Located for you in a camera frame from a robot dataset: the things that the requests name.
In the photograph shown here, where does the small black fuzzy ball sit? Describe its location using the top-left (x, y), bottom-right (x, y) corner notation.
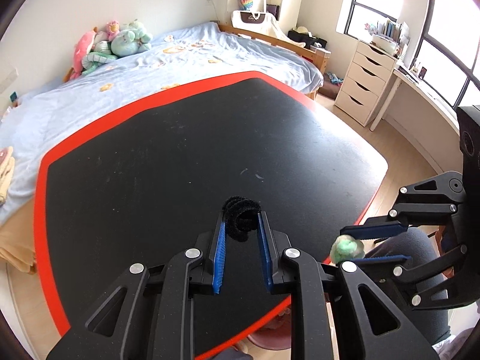
top-left (222, 196), bottom-right (261, 242)

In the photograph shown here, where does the pink trash bin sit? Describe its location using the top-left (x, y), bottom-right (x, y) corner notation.
top-left (247, 306), bottom-right (291, 351)

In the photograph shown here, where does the person's right leg dark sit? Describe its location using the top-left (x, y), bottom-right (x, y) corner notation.
top-left (359, 226), bottom-right (453, 346)

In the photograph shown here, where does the white drawer cabinet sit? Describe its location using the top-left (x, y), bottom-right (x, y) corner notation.
top-left (334, 41), bottom-right (397, 127)

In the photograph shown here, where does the bed with blue sheet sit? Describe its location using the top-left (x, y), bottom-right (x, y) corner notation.
top-left (1, 23), bottom-right (324, 273)

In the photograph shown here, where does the striped green plush toy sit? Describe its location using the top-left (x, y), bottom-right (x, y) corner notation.
top-left (81, 41), bottom-right (118, 76)

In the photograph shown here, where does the white tote bag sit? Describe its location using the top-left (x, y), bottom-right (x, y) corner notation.
top-left (231, 0), bottom-right (278, 38)

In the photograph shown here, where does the pink plush toy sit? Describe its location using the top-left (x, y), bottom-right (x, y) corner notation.
top-left (68, 29), bottom-right (97, 80)

